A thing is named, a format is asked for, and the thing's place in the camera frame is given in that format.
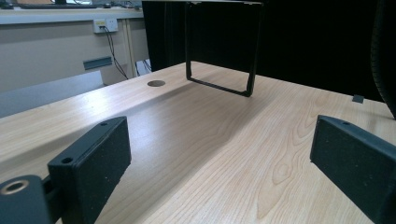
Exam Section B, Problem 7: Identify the black keyboard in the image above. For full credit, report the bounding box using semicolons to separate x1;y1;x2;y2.
18;2;105;10

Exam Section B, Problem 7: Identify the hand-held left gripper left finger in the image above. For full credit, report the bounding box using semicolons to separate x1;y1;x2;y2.
47;116;133;224

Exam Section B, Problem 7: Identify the pale low panel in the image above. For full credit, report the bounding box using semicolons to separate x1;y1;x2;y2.
0;70;106;119

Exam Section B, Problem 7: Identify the black metal shelf stand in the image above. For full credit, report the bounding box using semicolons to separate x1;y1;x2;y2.
141;0;264;98

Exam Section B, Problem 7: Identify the white wall socket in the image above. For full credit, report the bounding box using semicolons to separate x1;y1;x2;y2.
92;18;120;35

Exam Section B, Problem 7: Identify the black curtain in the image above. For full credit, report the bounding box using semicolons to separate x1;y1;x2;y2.
141;0;396;104

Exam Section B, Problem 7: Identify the black ribbed object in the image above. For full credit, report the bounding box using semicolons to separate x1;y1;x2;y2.
369;0;396;120

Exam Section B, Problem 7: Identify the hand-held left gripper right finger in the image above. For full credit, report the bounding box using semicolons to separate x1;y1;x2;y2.
309;114;396;224

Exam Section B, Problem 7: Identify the grey wall rail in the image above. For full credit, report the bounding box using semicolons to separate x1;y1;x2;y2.
82;55;113;71

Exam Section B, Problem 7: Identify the black power cable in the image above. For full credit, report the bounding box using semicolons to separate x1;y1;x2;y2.
103;26;130;80

